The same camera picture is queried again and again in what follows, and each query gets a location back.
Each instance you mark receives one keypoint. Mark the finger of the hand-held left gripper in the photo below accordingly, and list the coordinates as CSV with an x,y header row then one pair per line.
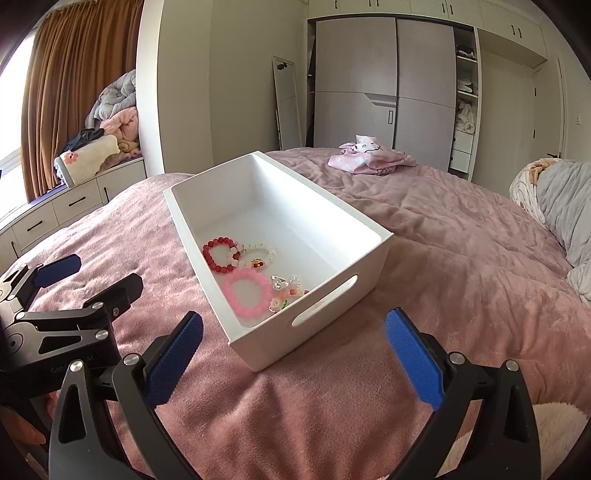
x,y
115,295
57,270

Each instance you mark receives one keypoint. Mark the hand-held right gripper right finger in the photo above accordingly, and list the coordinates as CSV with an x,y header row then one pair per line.
x,y
411,355

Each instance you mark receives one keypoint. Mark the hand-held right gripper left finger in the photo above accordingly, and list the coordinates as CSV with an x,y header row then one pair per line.
x,y
178,355

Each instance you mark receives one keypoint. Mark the small clear crystal charm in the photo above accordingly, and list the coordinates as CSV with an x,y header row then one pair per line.
x,y
294,279

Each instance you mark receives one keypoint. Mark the white plastic storage box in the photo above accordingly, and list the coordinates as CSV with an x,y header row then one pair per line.
x,y
286,217

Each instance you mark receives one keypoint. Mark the person's left hand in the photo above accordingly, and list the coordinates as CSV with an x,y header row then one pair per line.
x,y
25,431

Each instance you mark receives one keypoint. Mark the grey drawer cabinet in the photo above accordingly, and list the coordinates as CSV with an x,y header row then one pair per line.
x,y
69,203

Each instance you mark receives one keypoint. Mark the cream floral blanket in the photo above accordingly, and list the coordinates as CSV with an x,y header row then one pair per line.
x,y
87,159

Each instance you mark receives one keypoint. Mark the dark clothing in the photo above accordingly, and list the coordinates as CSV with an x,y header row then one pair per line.
x,y
83,138

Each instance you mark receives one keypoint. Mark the window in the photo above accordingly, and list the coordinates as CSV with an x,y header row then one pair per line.
x,y
11,138

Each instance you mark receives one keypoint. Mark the yellow cloth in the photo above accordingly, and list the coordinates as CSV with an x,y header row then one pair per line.
x,y
129,147

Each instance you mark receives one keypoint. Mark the pink fluffy blanket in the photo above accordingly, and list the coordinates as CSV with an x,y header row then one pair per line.
x,y
122,124

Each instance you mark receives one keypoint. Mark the white fluffy rug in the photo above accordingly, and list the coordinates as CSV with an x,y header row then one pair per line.
x,y
563,429

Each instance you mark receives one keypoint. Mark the grey quilt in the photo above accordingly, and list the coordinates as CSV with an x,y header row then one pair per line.
x,y
115,97

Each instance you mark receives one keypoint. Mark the cream patterned pillow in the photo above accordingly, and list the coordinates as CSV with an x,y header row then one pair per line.
x,y
526,194

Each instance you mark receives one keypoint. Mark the brown curtain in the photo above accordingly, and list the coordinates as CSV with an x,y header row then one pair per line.
x,y
69,69

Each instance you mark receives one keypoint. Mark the pink cartoon print cloth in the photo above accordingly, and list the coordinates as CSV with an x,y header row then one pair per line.
x,y
369,154

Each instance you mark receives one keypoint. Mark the light grey duvet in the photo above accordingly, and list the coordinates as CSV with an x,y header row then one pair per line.
x,y
568,207

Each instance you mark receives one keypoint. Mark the folded white clothes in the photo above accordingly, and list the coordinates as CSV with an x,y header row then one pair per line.
x,y
465,115

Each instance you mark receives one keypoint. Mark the leaning floor mirror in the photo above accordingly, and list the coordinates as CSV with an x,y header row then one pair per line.
x,y
287,101

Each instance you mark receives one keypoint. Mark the grey sliding door wardrobe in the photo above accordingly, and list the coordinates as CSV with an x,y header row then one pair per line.
x,y
369,83

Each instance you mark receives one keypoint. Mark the cream room door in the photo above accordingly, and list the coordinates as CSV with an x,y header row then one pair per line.
x,y
549,110

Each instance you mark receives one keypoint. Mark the cream overhead cabinets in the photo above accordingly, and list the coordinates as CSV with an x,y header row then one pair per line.
x,y
498,18

